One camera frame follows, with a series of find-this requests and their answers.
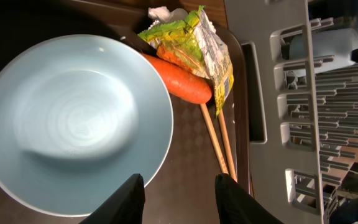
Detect orange carrot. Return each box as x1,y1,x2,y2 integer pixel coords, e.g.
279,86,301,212
142,53,213,105

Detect light blue cup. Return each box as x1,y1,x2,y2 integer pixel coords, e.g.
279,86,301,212
289,28,358,77

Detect green yellow snack wrapper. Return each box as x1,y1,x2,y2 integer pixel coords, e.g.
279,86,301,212
139,6,234,114

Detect grey dishwasher rack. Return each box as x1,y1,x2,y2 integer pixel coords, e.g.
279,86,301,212
225,0,358,223

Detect light blue bowl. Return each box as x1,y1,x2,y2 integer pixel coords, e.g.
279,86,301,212
0,34,173,217

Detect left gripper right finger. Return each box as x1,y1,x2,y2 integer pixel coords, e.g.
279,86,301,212
214,173,283,224

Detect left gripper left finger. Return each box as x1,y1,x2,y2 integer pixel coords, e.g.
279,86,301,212
80,174,145,224

